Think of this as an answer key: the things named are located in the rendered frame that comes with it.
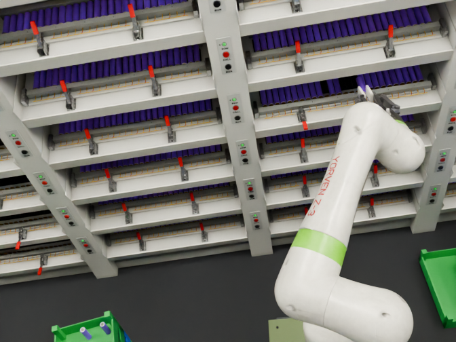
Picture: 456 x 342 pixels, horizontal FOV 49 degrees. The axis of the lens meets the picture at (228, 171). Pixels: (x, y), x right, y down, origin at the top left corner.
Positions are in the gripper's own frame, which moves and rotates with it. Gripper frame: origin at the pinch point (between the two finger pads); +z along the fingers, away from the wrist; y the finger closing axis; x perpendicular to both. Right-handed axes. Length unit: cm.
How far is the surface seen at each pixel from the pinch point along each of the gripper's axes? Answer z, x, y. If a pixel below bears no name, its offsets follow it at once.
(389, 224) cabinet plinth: 26, 77, -16
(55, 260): 21, 66, 128
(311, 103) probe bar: 6.8, 3.6, 15.9
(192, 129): 7, 6, 56
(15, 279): 26, 77, 152
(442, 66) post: 4.9, -3.0, -25.2
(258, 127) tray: 4.1, 8.0, 33.9
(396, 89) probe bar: 6.7, 3.5, -11.7
